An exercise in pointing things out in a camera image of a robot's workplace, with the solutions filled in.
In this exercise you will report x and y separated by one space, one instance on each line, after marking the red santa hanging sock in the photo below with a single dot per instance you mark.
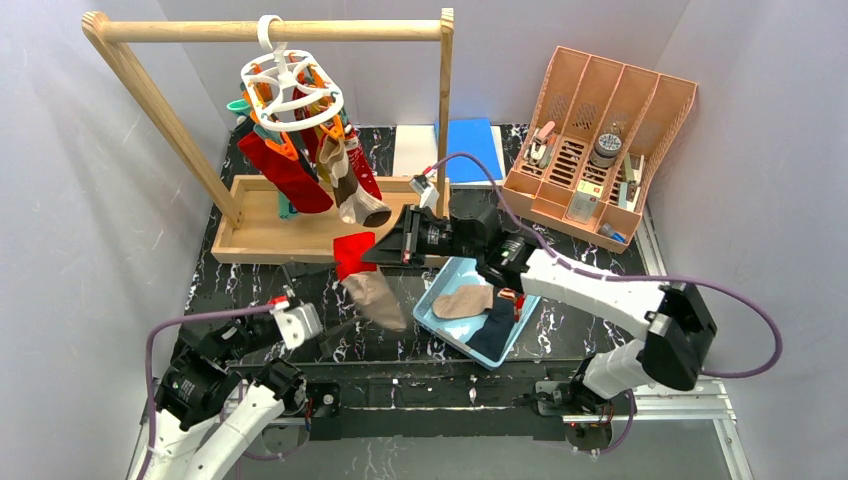
360 164

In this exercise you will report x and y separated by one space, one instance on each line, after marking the blue folder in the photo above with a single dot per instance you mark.
479 138

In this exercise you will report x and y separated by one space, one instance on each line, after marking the pink desk file organizer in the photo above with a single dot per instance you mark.
589 95

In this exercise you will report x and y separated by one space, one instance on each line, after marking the white small box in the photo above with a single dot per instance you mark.
584 202

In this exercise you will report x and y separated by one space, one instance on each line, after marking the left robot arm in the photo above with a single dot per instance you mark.
202 413

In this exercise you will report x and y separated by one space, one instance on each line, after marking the brown striped sock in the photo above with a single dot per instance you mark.
354 204

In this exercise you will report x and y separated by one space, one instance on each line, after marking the white sock hanger with clips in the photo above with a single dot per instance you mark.
288 91

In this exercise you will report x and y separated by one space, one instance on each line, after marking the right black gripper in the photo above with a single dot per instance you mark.
411 234

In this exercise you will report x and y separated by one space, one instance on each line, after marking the wooden clothes rack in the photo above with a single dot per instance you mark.
249 232

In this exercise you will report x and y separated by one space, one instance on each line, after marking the grey round tin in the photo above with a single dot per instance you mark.
606 150

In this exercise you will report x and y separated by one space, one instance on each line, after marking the long red hanging sock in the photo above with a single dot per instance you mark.
288 176

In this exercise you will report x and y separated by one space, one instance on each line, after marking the stapler in organizer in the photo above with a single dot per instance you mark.
541 142

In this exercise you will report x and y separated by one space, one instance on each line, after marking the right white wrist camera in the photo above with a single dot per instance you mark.
428 193

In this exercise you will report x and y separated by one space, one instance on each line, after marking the white board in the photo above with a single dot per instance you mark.
416 148

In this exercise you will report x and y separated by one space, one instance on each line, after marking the teal hanging sock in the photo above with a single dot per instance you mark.
286 209

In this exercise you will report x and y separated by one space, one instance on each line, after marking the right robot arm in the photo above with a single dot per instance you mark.
670 326

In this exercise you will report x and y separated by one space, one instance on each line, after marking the navy sock in basket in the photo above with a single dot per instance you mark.
490 340

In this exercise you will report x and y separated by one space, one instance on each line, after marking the beige sock in basket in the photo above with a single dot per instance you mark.
467 301

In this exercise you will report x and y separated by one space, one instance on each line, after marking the metal base rail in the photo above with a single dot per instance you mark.
458 422

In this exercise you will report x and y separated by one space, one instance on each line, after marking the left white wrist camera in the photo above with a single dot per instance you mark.
296 324

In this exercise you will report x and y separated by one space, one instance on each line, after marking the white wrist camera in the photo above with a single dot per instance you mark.
296 324
428 193

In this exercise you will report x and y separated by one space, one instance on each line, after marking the light blue plastic basket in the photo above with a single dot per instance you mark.
454 273

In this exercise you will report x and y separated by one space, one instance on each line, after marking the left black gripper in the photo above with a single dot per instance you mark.
325 340

